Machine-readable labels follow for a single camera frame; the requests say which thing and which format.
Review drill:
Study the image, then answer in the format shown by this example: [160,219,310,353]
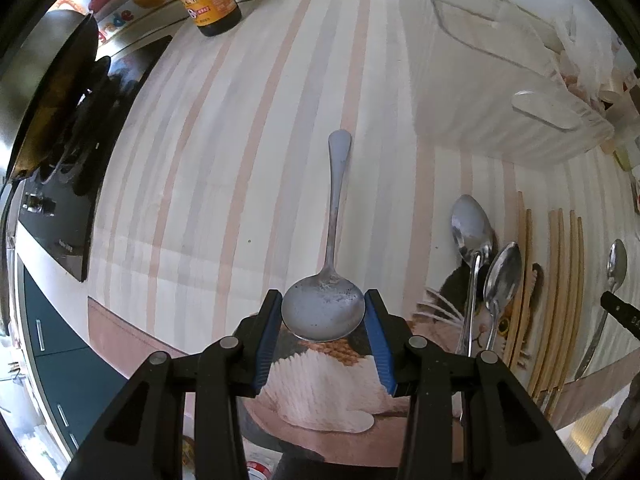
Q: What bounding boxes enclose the clear plastic organizer bin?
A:
[399,0,614,168]

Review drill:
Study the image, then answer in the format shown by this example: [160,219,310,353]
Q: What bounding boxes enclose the teal cabinet drawers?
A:
[17,264,126,454]

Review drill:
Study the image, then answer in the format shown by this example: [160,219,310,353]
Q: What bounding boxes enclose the black gas stove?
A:
[18,35,171,282]

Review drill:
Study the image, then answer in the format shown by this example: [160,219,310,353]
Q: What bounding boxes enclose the small steel spoon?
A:
[574,238,627,379]

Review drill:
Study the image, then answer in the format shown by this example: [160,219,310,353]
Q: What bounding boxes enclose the large steel spoon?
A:
[281,130,366,342]

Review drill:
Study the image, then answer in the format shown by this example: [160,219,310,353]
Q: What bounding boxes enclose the clutter of bags and jars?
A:
[553,3,639,206]

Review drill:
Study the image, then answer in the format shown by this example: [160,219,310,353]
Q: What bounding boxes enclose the steel wok with lid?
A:
[1,10,98,182]

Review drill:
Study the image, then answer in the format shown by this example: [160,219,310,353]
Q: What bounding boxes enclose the striped cat table mat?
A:
[86,0,640,466]

